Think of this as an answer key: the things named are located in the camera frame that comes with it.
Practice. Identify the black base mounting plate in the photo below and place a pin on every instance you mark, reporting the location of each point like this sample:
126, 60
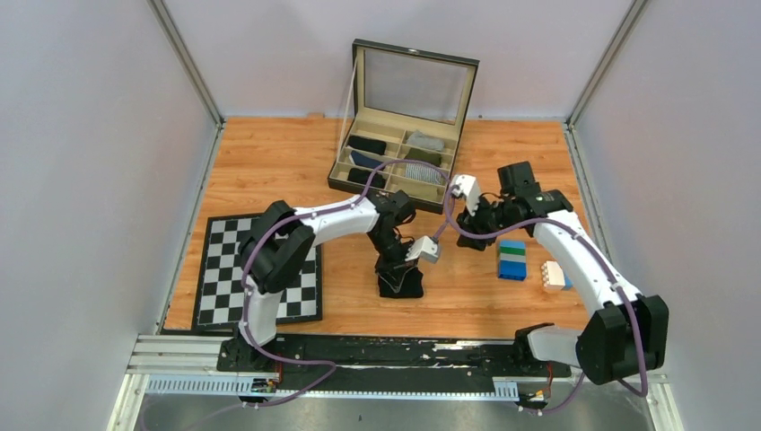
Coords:
386, 364

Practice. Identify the blue green brick stack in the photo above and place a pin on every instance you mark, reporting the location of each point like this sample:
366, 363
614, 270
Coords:
512, 260

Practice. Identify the black rolled cloth bottom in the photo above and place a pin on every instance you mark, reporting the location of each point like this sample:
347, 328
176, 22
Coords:
361, 176

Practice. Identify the striped rolled cloth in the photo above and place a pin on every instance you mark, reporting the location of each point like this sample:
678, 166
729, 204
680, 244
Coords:
423, 173

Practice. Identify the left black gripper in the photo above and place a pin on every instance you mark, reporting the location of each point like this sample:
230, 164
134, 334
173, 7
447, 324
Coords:
384, 267

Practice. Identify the white blue brick block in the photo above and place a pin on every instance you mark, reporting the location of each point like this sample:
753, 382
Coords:
554, 278

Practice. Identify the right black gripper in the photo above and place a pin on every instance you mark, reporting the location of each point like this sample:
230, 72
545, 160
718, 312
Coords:
469, 223

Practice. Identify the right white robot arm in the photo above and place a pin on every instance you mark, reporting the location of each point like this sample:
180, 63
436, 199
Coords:
626, 334

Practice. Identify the olive green rolled cloth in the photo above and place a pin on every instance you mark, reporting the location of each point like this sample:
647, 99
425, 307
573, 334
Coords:
419, 154

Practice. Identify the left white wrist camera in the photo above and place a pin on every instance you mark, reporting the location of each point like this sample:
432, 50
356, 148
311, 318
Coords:
426, 248

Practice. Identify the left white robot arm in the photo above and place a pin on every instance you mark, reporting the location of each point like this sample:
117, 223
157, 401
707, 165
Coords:
276, 247

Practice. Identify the navy rolled cloth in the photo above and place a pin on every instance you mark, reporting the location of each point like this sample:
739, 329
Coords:
365, 161

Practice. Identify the black rolled cloth top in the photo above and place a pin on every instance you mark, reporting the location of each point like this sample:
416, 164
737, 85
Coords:
370, 145

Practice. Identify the black white checkerboard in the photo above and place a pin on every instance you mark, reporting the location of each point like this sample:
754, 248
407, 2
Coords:
219, 297

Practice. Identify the black compartment storage box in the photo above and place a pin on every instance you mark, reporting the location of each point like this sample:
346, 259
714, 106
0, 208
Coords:
394, 91

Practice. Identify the aluminium frame rail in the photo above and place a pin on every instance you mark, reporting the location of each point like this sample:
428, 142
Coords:
172, 382

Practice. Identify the black rolled cloth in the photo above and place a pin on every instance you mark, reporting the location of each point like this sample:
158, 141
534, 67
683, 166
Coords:
361, 176
370, 145

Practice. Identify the black underwear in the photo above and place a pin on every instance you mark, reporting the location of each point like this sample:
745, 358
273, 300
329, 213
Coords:
401, 286

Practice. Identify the grey rolled cloth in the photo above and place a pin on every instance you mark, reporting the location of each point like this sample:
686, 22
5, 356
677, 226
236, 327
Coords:
421, 140

